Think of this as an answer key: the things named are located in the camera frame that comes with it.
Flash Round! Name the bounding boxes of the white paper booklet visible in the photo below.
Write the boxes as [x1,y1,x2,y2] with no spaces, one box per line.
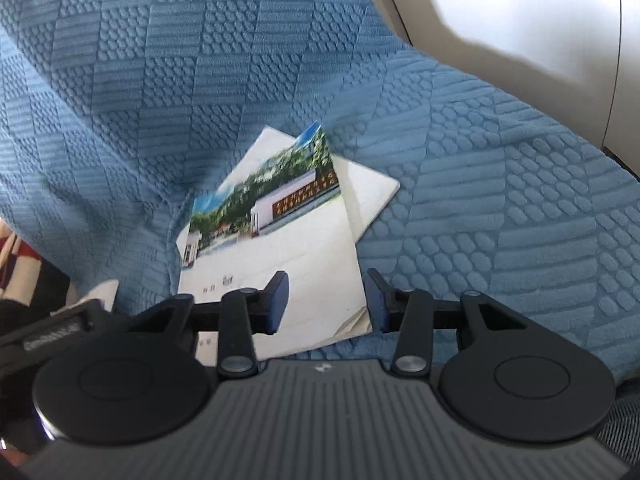
[176,126,402,261]

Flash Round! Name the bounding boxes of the red black white striped blanket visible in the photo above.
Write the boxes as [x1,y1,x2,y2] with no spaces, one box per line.
[1,221,77,312]

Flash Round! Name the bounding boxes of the blue textured right pillow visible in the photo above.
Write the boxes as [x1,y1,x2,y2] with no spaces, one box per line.
[299,44,640,386]

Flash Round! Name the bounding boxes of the blue textured left pillow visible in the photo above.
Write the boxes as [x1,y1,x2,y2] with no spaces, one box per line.
[1,0,407,313]

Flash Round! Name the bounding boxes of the photo cover booklet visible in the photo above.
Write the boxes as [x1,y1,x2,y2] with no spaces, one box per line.
[179,124,371,360]

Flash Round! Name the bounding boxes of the blue textured pillow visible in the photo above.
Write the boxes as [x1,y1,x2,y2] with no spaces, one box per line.
[1,0,407,313]
[299,44,640,386]

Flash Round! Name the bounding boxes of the thin white flexible booklet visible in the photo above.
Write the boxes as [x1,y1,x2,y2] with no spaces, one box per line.
[81,280,119,312]

